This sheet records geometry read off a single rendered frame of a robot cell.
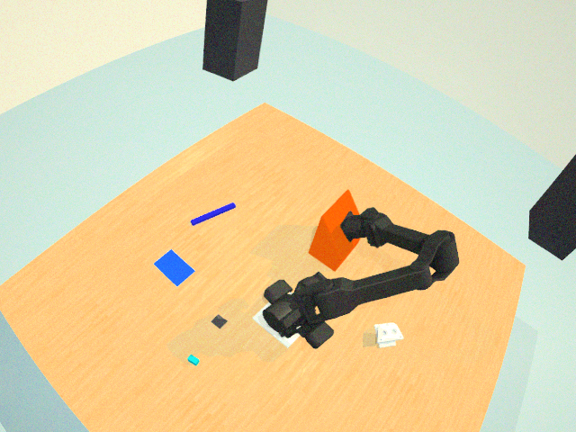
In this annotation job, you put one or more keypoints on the blue flat bar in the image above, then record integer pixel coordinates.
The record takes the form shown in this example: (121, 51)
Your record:
(214, 213)

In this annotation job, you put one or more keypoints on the small cyan block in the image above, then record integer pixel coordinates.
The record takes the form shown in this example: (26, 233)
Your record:
(192, 359)

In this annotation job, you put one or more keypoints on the blue flat rectangular plate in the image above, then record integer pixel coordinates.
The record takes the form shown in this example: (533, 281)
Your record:
(174, 267)

